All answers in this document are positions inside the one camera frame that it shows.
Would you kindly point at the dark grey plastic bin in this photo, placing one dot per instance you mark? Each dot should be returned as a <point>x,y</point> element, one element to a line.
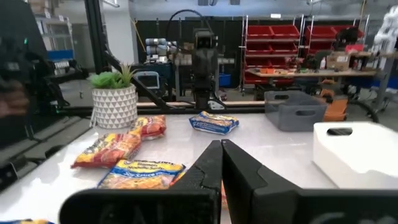
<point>293,113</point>

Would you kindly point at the wooden workbench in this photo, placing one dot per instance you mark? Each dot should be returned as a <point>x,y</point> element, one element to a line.
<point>311,74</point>

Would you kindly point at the metal storage rack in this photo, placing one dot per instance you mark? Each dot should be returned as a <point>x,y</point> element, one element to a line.
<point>59,54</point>

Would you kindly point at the blue plastic crate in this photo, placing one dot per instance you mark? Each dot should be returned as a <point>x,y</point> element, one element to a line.
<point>225,80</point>

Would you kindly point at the person's hand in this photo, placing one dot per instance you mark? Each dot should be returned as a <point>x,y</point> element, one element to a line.
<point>12,99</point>

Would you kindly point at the metal shelf with red bins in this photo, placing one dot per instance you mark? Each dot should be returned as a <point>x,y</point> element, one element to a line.
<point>270,32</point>
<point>320,32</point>

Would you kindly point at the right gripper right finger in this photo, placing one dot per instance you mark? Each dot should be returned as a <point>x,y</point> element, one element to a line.
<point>280,205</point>

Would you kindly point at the white plastic bin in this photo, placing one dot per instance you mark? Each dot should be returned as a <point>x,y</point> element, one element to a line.
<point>357,158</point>

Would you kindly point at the blue soy sauce ramen pack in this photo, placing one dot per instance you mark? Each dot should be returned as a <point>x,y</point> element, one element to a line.
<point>214,122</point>
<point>141,174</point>

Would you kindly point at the grey blue industrial robot arm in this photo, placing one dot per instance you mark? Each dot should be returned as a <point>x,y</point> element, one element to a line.
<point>157,46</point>

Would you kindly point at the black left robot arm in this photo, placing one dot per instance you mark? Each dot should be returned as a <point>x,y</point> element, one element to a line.
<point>202,93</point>

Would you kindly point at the orange shop vacuum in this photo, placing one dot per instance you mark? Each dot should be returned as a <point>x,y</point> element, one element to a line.
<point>337,109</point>

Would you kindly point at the cardboard box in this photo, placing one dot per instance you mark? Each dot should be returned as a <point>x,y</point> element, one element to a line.
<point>338,60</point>

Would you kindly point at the red roast beef ramen pack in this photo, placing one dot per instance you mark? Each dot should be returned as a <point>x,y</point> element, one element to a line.
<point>150,126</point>
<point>107,151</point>

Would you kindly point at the white humanoid robot figure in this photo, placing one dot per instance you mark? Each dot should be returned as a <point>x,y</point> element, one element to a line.
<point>387,31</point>

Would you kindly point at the green plant in white pot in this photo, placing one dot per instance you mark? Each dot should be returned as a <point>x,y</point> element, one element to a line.
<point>114,105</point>

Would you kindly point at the robot teach pendant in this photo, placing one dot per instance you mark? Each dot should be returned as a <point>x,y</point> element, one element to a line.
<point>148,80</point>

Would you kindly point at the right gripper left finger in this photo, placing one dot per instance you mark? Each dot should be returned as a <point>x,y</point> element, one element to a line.
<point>174,205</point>

